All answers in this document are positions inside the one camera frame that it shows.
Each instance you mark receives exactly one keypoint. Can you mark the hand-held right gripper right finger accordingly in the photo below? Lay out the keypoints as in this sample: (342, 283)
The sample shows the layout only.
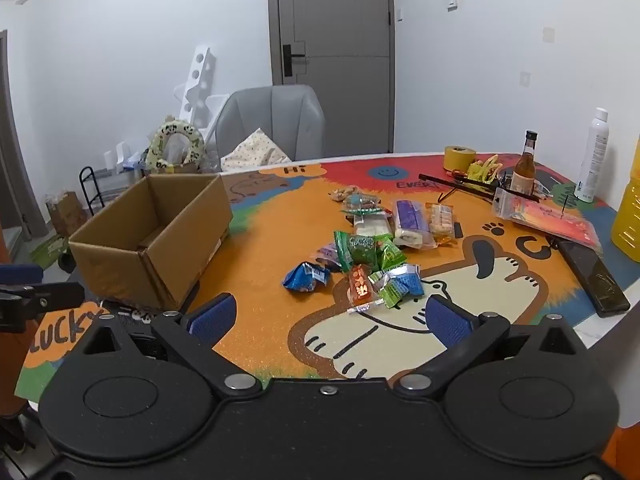
(447, 325)

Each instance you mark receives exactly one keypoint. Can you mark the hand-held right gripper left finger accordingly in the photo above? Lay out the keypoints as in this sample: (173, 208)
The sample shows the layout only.
(215, 317)

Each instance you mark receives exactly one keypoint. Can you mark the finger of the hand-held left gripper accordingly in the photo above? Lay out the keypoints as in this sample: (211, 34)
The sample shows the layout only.
(55, 297)
(20, 274)

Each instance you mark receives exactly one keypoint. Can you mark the blue and silver snack packet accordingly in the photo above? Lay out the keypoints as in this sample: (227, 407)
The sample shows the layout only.
(407, 280)

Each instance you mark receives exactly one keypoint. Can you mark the small green snack packet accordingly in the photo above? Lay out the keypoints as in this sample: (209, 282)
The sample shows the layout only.
(392, 294)

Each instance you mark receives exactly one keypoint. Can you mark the green candy packet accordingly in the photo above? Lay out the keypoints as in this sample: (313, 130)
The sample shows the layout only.
(392, 257)
(361, 250)

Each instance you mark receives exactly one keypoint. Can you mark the large cardboard box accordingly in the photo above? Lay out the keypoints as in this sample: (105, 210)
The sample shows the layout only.
(200, 230)

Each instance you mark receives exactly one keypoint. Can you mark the orange snack packet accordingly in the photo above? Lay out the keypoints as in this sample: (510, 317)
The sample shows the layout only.
(361, 287)

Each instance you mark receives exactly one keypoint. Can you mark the orange label cracker packet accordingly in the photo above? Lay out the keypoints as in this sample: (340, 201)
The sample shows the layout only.
(442, 222)

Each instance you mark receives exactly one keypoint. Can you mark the purple bread packet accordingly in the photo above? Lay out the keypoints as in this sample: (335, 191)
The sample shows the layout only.
(410, 220)

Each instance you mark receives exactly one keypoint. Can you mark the small purple candy packet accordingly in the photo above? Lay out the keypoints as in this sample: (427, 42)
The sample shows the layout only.
(327, 255)

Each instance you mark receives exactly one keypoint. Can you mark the peanut snack packet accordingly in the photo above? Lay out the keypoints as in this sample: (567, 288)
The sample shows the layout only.
(345, 193)

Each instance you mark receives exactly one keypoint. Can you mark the green box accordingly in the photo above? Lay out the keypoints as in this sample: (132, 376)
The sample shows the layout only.
(50, 252)

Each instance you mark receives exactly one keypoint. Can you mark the colourful printed table mat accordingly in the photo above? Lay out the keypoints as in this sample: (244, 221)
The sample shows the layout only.
(260, 280)

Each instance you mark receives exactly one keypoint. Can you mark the small cardboard box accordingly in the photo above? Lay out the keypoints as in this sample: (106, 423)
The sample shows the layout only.
(67, 215)

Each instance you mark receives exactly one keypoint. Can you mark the black metal shoe rack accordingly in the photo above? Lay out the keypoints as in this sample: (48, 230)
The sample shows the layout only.
(81, 185)

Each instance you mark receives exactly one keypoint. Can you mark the black metal hanger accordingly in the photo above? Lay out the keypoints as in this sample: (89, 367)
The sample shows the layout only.
(450, 182)

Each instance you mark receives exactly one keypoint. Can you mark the clear bag of red packets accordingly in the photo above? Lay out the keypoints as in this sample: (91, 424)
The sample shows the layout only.
(545, 220)

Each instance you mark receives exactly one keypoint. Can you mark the small red clip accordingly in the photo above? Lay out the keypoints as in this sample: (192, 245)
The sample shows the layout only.
(457, 173)

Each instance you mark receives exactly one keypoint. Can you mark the black phone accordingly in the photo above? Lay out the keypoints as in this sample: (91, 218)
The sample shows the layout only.
(595, 280)

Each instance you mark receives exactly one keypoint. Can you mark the white plastic clutter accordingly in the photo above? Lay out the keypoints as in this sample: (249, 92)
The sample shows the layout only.
(122, 155)

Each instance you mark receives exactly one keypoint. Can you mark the yellow plastic clips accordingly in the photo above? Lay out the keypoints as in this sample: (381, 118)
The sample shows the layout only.
(480, 170)

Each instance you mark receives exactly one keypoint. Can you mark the yellow tape roll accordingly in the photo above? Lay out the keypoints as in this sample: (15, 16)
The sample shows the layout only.
(457, 157)

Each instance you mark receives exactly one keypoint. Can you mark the dotted cream cushion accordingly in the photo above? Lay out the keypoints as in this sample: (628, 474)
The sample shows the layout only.
(252, 152)

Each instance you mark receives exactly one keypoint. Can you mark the brown glass bottle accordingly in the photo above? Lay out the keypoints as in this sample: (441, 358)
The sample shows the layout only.
(525, 172)

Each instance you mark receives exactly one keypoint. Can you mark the grey chair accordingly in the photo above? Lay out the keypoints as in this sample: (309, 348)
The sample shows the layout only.
(280, 120)

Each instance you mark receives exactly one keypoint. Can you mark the yellow juice bottle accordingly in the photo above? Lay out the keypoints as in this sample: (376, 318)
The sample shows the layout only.
(630, 210)

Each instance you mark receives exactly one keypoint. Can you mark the white spray can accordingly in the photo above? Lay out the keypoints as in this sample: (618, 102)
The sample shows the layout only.
(592, 160)

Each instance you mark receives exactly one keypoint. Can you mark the white foam board with holes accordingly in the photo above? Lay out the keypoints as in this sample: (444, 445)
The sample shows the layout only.
(197, 75)

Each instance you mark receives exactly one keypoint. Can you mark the grey door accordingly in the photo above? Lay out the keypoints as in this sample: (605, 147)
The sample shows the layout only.
(340, 35)

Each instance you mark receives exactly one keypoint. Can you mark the grey door frame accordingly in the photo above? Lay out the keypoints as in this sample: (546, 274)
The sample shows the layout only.
(14, 160)

